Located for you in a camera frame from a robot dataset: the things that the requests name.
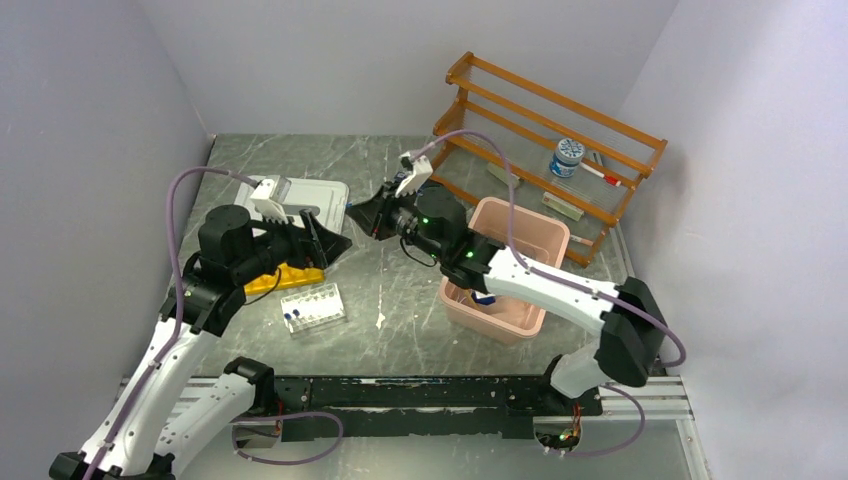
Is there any yellow test tube rack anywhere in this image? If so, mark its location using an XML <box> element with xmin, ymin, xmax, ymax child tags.
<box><xmin>244</xmin><ymin>263</ymin><xmax>325</xmax><ymax>296</ymax></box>

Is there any beige block on shelf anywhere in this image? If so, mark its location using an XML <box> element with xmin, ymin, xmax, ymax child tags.
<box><xmin>486</xmin><ymin>163</ymin><xmax>522</xmax><ymax>189</ymax></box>

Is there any white plastic lid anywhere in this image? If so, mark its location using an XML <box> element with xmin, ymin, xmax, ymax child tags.
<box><xmin>251</xmin><ymin>175</ymin><xmax>349</xmax><ymax>234</ymax></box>

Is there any pink plastic bin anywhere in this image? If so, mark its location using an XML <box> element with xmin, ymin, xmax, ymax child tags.
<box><xmin>438</xmin><ymin>197</ymin><xmax>570</xmax><ymax>345</ymax></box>

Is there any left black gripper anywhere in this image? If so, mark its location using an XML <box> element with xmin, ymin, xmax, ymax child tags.
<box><xmin>233</xmin><ymin>206</ymin><xmax>352</xmax><ymax>283</ymax></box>

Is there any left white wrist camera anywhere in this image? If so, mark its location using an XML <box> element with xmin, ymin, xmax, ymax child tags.
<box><xmin>249</xmin><ymin>175</ymin><xmax>291</xmax><ymax>223</ymax></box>

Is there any red white marker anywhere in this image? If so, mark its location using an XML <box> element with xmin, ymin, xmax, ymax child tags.
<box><xmin>580</xmin><ymin>163</ymin><xmax>621</xmax><ymax>187</ymax></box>

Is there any blue white jar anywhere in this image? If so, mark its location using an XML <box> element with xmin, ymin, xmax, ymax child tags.
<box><xmin>549</xmin><ymin>138</ymin><xmax>586</xmax><ymax>178</ymax></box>

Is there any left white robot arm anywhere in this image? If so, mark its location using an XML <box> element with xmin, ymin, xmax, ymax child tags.
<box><xmin>49</xmin><ymin>205</ymin><xmax>352</xmax><ymax>479</ymax></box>

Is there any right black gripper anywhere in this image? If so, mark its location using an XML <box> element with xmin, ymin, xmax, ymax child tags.
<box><xmin>346</xmin><ymin>179</ymin><xmax>447</xmax><ymax>262</ymax></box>

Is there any black base frame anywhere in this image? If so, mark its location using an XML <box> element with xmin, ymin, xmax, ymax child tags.
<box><xmin>267</xmin><ymin>374</ymin><xmax>603</xmax><ymax>442</ymax></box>

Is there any beige labelled block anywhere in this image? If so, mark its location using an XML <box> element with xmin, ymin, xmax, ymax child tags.
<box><xmin>542</xmin><ymin>192</ymin><xmax>585</xmax><ymax>221</ymax></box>

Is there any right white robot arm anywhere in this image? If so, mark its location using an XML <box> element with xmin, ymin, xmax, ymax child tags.
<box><xmin>346</xmin><ymin>185</ymin><xmax>670</xmax><ymax>414</ymax></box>

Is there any orange wooden shelf rack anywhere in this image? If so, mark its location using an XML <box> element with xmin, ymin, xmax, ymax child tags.
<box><xmin>432</xmin><ymin>52</ymin><xmax>668</xmax><ymax>267</ymax></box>

